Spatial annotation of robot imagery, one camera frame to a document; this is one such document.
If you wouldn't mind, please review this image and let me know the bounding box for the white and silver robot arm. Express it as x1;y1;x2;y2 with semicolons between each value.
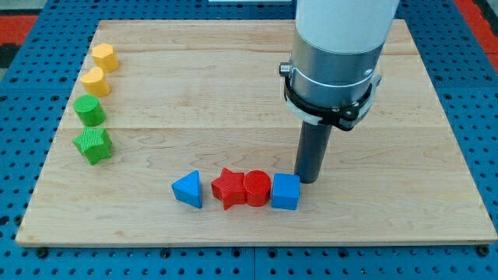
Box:
290;0;399;108

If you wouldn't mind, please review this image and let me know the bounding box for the red cylinder block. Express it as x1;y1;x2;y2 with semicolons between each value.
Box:
244;170;272;207

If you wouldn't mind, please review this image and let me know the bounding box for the yellow heart block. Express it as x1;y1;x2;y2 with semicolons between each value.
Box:
80;66;110;97

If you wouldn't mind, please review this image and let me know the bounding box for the green star block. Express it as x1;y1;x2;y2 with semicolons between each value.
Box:
72;127;112;165

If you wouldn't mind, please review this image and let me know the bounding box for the blue triangle block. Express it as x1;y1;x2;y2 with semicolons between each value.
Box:
171;170;202;208

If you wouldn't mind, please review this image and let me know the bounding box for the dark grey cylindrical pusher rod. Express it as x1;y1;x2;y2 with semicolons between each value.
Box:
294;122;332;184

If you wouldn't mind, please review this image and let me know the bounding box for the green cylinder block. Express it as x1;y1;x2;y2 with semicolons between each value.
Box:
73;95;107;127

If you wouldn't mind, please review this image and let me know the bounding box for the yellow hexagon block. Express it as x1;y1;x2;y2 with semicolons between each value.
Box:
92;44;119;73

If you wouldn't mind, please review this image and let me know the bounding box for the light wooden board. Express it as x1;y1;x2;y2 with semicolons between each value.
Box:
16;20;497;247

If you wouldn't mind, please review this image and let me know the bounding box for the blue cube block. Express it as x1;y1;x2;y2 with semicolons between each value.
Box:
272;173;300;210

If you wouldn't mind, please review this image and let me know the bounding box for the red star block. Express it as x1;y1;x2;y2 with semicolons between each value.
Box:
211;168;247;210

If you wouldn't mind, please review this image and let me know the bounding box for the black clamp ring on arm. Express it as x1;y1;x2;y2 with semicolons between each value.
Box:
282;73;383;132

